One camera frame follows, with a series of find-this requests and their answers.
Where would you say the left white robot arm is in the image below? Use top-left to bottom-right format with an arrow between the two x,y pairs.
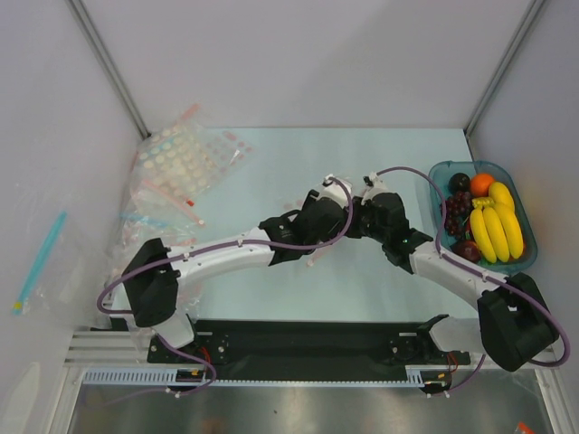
121,184 -> 354,362

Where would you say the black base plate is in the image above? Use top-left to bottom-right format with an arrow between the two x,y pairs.
147,318 -> 471,382

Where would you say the aluminium frame rail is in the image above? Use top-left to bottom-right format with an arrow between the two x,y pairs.
62,329 -> 556,368

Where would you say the pink dotted zip top bag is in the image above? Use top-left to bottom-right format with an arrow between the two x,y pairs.
282,175 -> 356,267

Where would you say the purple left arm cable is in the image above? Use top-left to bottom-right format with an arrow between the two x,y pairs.
96,176 -> 356,401

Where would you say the yellow mango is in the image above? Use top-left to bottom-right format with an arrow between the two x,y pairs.
489,181 -> 516,211

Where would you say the purple grape bunch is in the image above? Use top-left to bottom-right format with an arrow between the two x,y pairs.
444,191 -> 473,241

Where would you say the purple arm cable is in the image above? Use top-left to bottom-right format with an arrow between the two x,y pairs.
369,165 -> 572,399
96,176 -> 356,401

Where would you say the blue zipper bag on wall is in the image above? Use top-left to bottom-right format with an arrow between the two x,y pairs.
12,212 -> 108,326

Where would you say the white slotted cable duct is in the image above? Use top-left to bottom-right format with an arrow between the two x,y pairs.
82,367 -> 451,390

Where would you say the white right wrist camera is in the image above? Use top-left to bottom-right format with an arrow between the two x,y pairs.
362,172 -> 389,203

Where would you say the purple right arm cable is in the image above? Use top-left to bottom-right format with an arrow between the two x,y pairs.
369,165 -> 572,399

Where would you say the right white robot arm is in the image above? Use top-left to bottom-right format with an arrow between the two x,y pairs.
348,193 -> 560,372

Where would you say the orange fruit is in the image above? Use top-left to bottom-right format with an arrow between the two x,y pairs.
470,173 -> 496,198

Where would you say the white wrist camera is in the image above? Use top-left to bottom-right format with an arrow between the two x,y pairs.
362,172 -> 389,203
318,174 -> 352,208

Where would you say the teal plastic fruit bin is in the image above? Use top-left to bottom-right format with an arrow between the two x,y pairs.
429,161 -> 537,274

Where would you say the red apple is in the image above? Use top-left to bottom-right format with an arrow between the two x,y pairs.
451,240 -> 481,263

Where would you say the pile of zip bags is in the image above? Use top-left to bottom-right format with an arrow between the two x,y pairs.
97,102 -> 257,313

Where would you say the yellow banana bunch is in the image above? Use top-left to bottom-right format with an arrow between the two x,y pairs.
469,198 -> 526,264

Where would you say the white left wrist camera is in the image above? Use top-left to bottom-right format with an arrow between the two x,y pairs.
318,174 -> 352,208

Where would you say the dark plum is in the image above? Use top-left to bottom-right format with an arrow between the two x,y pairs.
448,173 -> 470,194

